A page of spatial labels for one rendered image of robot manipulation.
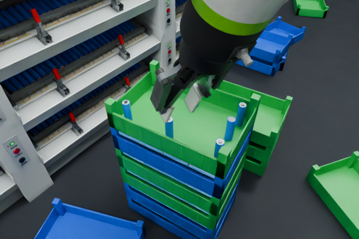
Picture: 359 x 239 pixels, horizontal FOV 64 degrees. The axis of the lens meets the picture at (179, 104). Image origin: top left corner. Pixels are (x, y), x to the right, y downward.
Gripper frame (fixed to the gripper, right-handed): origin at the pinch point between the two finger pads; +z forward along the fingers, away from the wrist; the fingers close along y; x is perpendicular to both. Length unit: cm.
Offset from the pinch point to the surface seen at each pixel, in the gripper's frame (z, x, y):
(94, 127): 58, 23, -10
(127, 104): 13.2, 9.0, -5.8
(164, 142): 11.1, -3.1, -2.6
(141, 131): 12.9, 1.7, -5.7
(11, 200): 64, 11, -44
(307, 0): 93, 74, 178
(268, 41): 69, 39, 96
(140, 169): 28.3, -3.3, -6.6
